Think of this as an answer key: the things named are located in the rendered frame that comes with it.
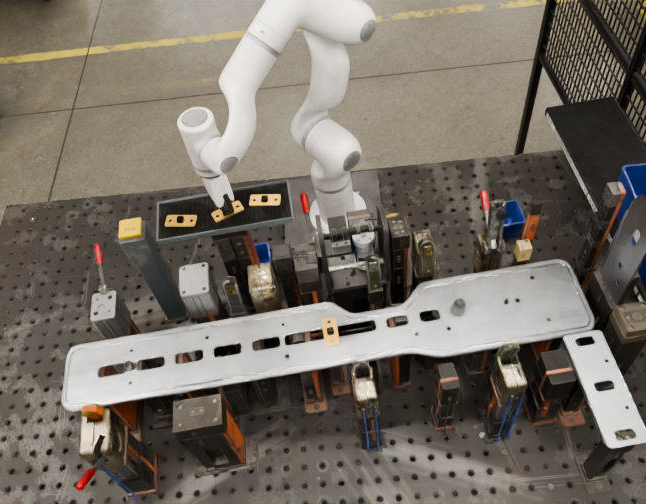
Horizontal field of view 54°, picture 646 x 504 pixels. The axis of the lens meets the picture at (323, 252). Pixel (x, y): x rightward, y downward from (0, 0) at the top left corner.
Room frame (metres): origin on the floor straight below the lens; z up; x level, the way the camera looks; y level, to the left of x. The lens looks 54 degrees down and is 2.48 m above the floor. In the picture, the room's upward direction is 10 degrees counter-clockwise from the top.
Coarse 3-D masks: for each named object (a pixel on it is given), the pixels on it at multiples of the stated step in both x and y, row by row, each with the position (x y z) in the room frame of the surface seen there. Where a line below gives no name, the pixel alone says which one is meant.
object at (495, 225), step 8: (496, 200) 0.97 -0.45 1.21; (496, 208) 0.96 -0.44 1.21; (504, 208) 0.95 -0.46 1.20; (488, 216) 0.97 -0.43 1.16; (496, 216) 0.93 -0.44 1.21; (504, 216) 0.93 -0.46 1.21; (488, 224) 0.96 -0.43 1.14; (496, 224) 0.95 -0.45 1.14; (488, 232) 0.95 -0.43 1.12; (496, 232) 0.95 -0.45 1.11; (488, 240) 0.94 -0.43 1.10; (496, 240) 0.95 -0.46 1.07; (488, 248) 0.93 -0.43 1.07; (496, 248) 0.94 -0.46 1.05
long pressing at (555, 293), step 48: (432, 288) 0.88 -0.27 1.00; (480, 288) 0.86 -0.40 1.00; (528, 288) 0.83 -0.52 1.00; (576, 288) 0.81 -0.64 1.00; (144, 336) 0.88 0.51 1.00; (192, 336) 0.86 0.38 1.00; (240, 336) 0.83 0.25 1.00; (384, 336) 0.76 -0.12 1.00; (432, 336) 0.74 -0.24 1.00; (480, 336) 0.72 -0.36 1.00; (528, 336) 0.70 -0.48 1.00; (96, 384) 0.77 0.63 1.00; (144, 384) 0.74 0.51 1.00; (192, 384) 0.72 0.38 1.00
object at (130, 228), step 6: (120, 222) 1.16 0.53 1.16; (126, 222) 1.15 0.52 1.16; (132, 222) 1.15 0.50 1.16; (138, 222) 1.15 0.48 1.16; (120, 228) 1.14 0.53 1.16; (126, 228) 1.13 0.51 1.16; (132, 228) 1.13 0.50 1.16; (138, 228) 1.13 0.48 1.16; (120, 234) 1.11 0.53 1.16; (126, 234) 1.11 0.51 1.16; (132, 234) 1.11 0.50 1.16; (138, 234) 1.11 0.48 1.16
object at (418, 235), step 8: (416, 232) 1.02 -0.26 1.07; (424, 232) 1.02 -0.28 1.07; (416, 240) 1.00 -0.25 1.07; (416, 248) 0.97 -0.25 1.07; (416, 256) 0.96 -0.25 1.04; (416, 264) 0.96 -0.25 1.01; (416, 272) 0.96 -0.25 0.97; (416, 280) 0.97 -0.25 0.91; (424, 280) 0.96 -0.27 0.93; (408, 296) 1.04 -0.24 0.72; (424, 312) 0.96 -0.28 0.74; (432, 312) 0.97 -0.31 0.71
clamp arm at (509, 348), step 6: (504, 342) 0.65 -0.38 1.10; (510, 342) 0.63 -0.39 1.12; (516, 342) 0.63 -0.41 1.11; (504, 348) 0.63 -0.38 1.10; (510, 348) 0.62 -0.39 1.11; (516, 348) 0.62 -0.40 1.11; (498, 354) 0.64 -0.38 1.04; (504, 354) 0.63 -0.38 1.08; (510, 354) 0.63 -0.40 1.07; (504, 360) 0.64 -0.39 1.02; (510, 360) 0.64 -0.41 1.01
